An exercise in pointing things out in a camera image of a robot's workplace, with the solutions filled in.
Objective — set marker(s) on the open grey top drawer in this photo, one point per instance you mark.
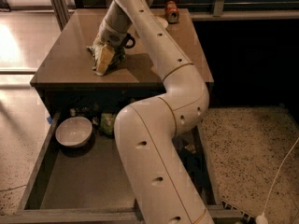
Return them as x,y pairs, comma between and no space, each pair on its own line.
45,183

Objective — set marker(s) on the white bowl on cabinet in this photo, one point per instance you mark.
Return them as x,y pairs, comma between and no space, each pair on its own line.
162,21

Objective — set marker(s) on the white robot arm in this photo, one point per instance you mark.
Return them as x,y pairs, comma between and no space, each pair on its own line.
144,130

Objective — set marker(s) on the small bottle in drawer corner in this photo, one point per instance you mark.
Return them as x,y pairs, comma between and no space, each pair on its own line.
72,112

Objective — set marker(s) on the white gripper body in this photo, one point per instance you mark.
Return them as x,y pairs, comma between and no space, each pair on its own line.
111,37

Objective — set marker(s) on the green jalapeno chip bag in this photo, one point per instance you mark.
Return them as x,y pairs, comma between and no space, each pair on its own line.
118,56

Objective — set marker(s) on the white plug adapter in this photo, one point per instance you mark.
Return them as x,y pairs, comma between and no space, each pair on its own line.
261,219

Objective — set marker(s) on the white bowl in drawer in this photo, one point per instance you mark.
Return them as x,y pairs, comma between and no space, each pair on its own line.
74,132

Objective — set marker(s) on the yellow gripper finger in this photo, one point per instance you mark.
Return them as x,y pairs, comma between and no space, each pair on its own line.
103,57
97,48

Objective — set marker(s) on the green snack bag in drawer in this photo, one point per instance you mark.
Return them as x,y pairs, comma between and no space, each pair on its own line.
107,121

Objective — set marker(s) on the dark blue yellow sponge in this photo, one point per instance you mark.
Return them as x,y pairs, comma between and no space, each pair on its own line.
192,164

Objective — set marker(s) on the orange soda can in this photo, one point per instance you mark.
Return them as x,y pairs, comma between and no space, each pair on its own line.
171,12

